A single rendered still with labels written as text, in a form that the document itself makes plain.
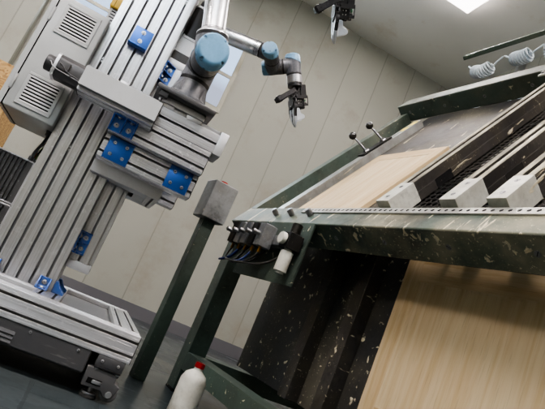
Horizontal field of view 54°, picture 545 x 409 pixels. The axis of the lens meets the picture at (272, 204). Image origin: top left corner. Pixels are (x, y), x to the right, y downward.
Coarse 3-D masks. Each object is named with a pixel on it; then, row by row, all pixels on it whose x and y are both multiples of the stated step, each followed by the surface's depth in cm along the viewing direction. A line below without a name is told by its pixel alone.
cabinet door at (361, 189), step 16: (384, 160) 242; (400, 160) 230; (416, 160) 219; (432, 160) 211; (352, 176) 241; (368, 176) 229; (384, 176) 218; (400, 176) 207; (336, 192) 229; (352, 192) 218; (368, 192) 207; (384, 192) 199; (304, 208) 228; (320, 208) 217
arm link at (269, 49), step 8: (232, 32) 252; (240, 32) 254; (232, 40) 252; (240, 40) 251; (248, 40) 251; (256, 40) 251; (240, 48) 253; (248, 48) 251; (256, 48) 249; (264, 48) 246; (272, 48) 246; (256, 56) 253; (264, 56) 248; (272, 56) 247; (272, 64) 254
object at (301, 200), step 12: (420, 120) 274; (408, 132) 270; (384, 144) 263; (396, 144) 266; (372, 156) 259; (348, 168) 252; (324, 180) 248; (336, 180) 249; (312, 192) 243; (288, 204) 237; (300, 204) 240
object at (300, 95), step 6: (288, 84) 261; (294, 84) 259; (300, 84) 260; (300, 90) 262; (294, 96) 260; (300, 96) 259; (306, 96) 260; (288, 102) 264; (300, 102) 260; (306, 102) 260; (300, 108) 265
